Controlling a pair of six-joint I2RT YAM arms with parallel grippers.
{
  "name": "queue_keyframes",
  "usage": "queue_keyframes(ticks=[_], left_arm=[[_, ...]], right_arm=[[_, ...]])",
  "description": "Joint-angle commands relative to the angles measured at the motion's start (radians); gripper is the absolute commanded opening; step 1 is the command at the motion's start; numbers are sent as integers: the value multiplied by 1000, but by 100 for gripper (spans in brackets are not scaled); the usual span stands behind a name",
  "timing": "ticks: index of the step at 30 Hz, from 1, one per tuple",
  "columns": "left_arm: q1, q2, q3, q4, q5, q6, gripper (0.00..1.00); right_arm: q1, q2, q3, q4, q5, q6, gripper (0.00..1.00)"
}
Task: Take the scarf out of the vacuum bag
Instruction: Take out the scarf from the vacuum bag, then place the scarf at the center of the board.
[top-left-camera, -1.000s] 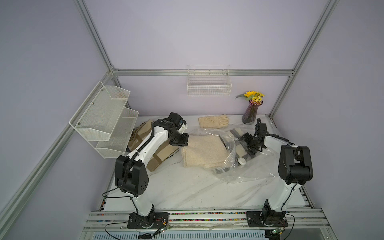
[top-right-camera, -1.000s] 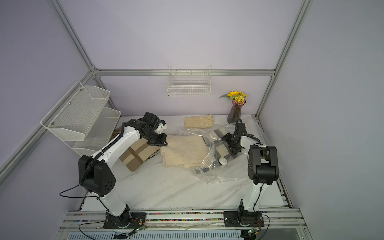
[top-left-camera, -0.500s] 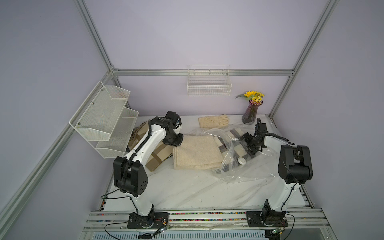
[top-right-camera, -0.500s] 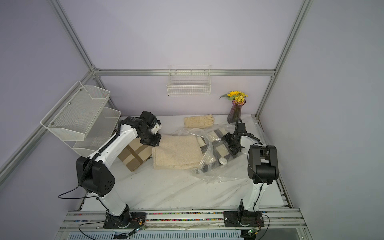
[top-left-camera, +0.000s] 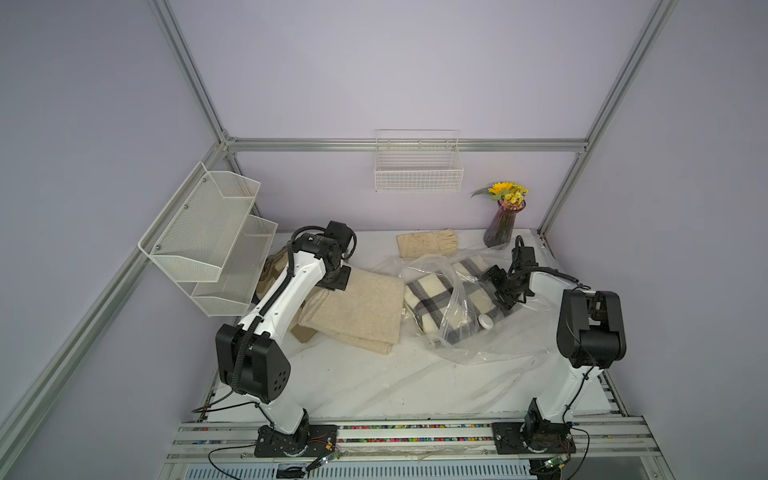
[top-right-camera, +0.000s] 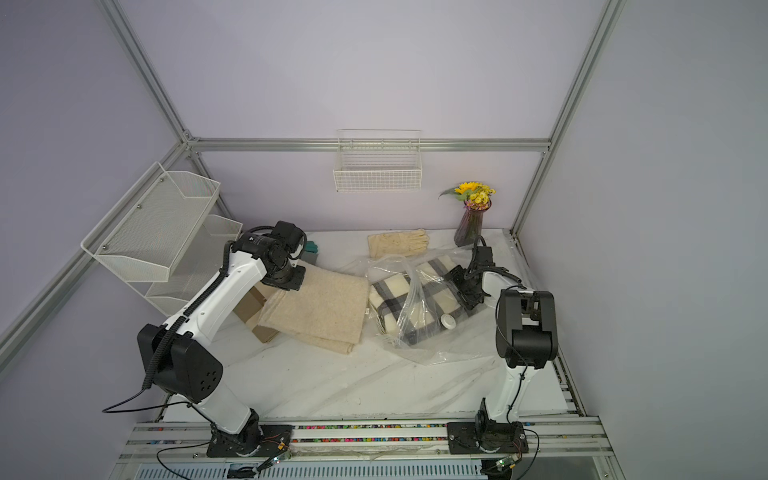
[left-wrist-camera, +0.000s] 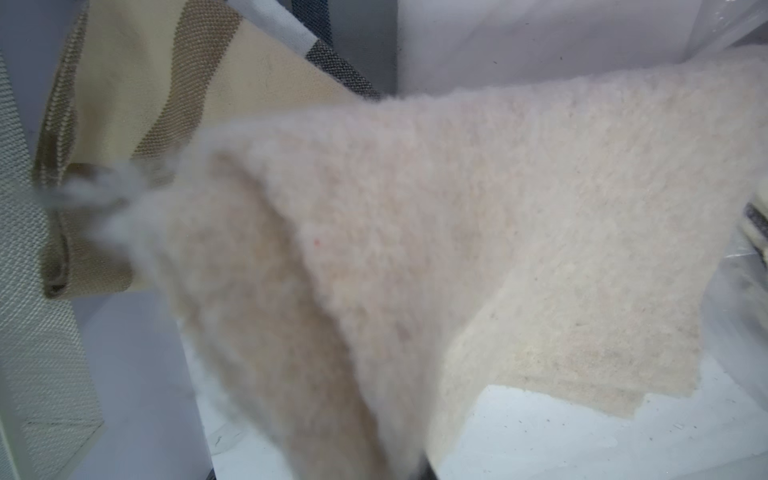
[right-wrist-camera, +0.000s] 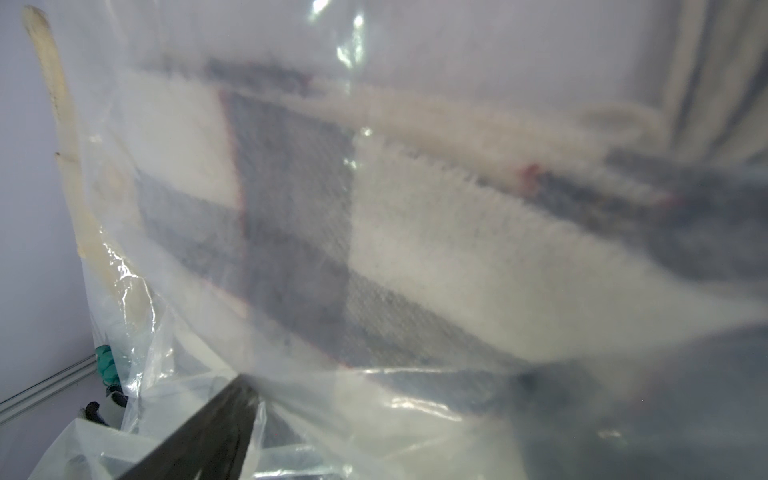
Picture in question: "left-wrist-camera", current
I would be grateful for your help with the cream knitted scarf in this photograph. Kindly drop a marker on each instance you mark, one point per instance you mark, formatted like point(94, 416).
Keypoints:
point(350, 277)

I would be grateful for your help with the beige brown striped scarf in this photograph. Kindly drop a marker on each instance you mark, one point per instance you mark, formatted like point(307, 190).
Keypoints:
point(136, 79)

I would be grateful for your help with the black white checked scarf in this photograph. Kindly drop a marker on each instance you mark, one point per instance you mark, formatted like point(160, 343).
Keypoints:
point(306, 28)

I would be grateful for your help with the clear plastic vacuum bag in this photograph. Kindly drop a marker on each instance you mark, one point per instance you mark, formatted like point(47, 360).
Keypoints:
point(734, 307)

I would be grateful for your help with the white mesh two-tier shelf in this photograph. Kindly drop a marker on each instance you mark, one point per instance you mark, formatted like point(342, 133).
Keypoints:
point(50, 412)

